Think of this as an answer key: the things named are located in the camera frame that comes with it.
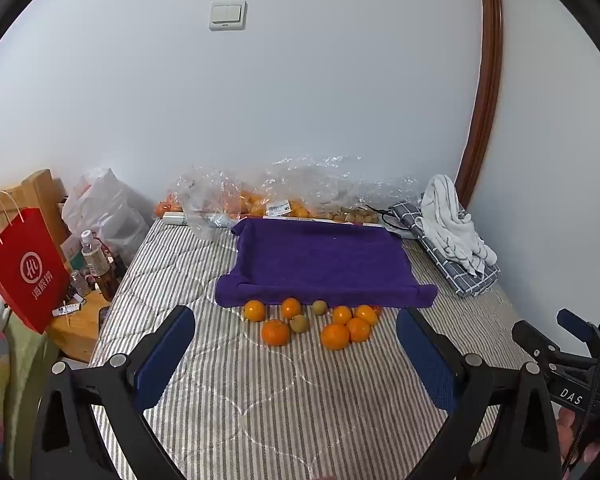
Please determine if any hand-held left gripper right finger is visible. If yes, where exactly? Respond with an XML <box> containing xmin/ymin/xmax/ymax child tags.
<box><xmin>396</xmin><ymin>306</ymin><xmax>563</xmax><ymax>480</ymax></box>

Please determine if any large orange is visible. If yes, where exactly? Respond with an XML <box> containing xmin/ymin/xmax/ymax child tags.
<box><xmin>346</xmin><ymin>317</ymin><xmax>372</xmax><ymax>343</ymax></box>
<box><xmin>261</xmin><ymin>319</ymin><xmax>291</xmax><ymax>347</ymax></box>
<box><xmin>321</xmin><ymin>323</ymin><xmax>351</xmax><ymax>351</ymax></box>

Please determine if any grey checkered cloth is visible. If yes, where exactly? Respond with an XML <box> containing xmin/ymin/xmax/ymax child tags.
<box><xmin>391</xmin><ymin>200</ymin><xmax>501</xmax><ymax>300</ymax></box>

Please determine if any purple towel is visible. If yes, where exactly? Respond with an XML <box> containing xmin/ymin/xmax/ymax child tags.
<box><xmin>215</xmin><ymin>217</ymin><xmax>439</xmax><ymax>309</ymax></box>

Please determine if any black cable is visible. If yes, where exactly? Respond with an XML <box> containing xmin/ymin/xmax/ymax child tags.
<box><xmin>369</xmin><ymin>204</ymin><xmax>421</xmax><ymax>237</ymax></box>

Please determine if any white light switch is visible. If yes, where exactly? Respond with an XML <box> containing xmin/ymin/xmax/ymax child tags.
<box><xmin>209</xmin><ymin>1</ymin><xmax>248</xmax><ymax>32</ymax></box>

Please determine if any clear plastic bag with label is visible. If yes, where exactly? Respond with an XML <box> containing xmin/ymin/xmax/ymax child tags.
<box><xmin>250</xmin><ymin>155</ymin><xmax>426</xmax><ymax>222</ymax></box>

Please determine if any white striped towel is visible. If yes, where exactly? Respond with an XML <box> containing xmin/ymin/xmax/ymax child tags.
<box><xmin>420</xmin><ymin>174</ymin><xmax>498</xmax><ymax>277</ymax></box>

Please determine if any pile of bagged oranges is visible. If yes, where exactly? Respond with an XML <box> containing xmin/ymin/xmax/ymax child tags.
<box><xmin>230</xmin><ymin>190</ymin><xmax>313</xmax><ymax>219</ymax></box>

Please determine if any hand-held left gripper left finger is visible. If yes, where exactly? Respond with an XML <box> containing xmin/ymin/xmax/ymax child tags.
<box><xmin>30</xmin><ymin>304</ymin><xmax>197</xmax><ymax>480</ymax></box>

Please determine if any crumpled clear plastic bag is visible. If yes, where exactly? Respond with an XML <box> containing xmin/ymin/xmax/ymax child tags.
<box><xmin>172</xmin><ymin>165</ymin><xmax>248</xmax><ymax>242</ymax></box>

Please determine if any brown wooden door frame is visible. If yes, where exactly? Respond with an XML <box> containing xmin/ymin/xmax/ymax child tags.
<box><xmin>454</xmin><ymin>0</ymin><xmax>504</xmax><ymax>209</ymax></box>

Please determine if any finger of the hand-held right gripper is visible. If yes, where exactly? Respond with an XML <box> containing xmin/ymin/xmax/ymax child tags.
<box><xmin>556</xmin><ymin>308</ymin><xmax>600</xmax><ymax>346</ymax></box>
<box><xmin>511</xmin><ymin>320</ymin><xmax>563</xmax><ymax>368</ymax></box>

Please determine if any clear plastic bottle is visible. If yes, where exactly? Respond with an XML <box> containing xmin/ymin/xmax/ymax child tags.
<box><xmin>81</xmin><ymin>230</ymin><xmax>112</xmax><ymax>278</ymax></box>

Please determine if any red paper bag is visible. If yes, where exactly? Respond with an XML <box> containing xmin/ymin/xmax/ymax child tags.
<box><xmin>0</xmin><ymin>191</ymin><xmax>72</xmax><ymax>336</ymax></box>

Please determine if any pile of longans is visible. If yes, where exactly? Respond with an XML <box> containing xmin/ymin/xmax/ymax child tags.
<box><xmin>330</xmin><ymin>207</ymin><xmax>381</xmax><ymax>224</ymax></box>

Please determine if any white plastic bag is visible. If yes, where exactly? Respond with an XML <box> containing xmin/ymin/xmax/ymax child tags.
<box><xmin>61</xmin><ymin>167</ymin><xmax>153</xmax><ymax>266</ymax></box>

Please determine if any wooden nightstand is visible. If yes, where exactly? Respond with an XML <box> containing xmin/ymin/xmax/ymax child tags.
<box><xmin>46</xmin><ymin>287</ymin><xmax>112</xmax><ymax>363</ymax></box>

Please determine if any person's right hand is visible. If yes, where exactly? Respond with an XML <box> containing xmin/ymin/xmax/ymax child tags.
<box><xmin>556</xmin><ymin>406</ymin><xmax>600</xmax><ymax>467</ymax></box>

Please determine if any brown glass bottle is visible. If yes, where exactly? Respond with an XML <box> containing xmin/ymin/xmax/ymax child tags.
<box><xmin>95</xmin><ymin>257</ymin><xmax>123</xmax><ymax>302</ymax></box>

